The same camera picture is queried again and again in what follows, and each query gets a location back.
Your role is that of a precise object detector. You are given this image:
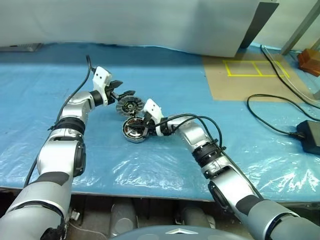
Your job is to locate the black power adapter brick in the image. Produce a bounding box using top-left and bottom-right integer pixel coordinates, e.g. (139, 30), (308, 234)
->
(296, 119), (320, 155)

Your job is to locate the copper wound motor stator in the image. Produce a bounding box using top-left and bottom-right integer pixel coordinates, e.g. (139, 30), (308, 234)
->
(121, 116), (151, 145)

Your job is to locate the black looped power cable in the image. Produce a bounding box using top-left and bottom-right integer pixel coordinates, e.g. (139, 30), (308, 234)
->
(246, 93), (305, 139)

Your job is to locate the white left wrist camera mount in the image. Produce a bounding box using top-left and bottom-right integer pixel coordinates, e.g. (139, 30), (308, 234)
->
(91, 66), (113, 106)

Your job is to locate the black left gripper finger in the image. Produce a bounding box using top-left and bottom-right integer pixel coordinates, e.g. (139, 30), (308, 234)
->
(110, 79), (124, 90)
(117, 89), (137, 100)

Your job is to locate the brown cardboard sheet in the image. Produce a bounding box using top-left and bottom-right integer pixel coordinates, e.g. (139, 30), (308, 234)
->
(201, 46), (320, 104)

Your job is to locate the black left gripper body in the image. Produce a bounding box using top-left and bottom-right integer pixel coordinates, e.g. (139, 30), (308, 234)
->
(106, 83), (121, 103)

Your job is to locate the black upright panel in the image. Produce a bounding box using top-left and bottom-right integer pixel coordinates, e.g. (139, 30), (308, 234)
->
(240, 1), (280, 49)

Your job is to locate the orange translucent block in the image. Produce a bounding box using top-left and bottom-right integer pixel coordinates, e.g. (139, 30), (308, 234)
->
(297, 48), (320, 75)

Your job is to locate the finned silver motor rotor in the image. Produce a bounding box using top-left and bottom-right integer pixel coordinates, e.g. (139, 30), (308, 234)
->
(115, 95), (145, 119)

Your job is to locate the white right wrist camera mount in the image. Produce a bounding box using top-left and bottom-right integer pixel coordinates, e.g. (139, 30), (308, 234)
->
(142, 97), (165, 126)

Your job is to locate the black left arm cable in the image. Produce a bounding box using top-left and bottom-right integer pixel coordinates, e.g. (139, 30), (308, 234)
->
(23, 54), (98, 189)

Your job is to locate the large white board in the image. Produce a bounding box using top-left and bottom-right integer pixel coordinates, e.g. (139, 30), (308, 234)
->
(0, 0), (261, 58)

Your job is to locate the long black floor cable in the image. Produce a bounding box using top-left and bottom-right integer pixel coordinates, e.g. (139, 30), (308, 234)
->
(260, 44), (320, 110)

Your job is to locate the dark flat keyboard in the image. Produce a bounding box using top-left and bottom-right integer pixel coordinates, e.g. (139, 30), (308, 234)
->
(0, 42), (44, 53)

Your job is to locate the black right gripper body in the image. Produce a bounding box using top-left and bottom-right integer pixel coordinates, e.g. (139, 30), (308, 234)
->
(142, 116), (158, 136)

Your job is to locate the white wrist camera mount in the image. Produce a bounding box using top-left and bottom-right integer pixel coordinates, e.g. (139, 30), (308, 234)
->
(142, 97), (165, 126)
(91, 66), (113, 106)

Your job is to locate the grey cylinder under table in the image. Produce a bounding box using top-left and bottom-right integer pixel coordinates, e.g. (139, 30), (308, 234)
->
(110, 201), (138, 234)
(180, 206), (209, 226)

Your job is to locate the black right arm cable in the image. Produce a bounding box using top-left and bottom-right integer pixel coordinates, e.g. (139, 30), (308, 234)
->
(162, 113), (264, 199)

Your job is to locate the grey robot torso with emblem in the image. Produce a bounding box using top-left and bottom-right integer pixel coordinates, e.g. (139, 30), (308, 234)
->
(116, 220), (214, 240)

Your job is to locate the blue plastic table sheet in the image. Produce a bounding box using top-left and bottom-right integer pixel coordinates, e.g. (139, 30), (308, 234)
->
(0, 41), (320, 204)

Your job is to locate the aluminium frame post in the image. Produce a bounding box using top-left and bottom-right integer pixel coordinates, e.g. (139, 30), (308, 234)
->
(280, 0), (320, 56)

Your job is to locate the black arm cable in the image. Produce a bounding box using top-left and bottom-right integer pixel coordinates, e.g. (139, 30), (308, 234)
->
(162, 113), (264, 199)
(23, 54), (98, 189)

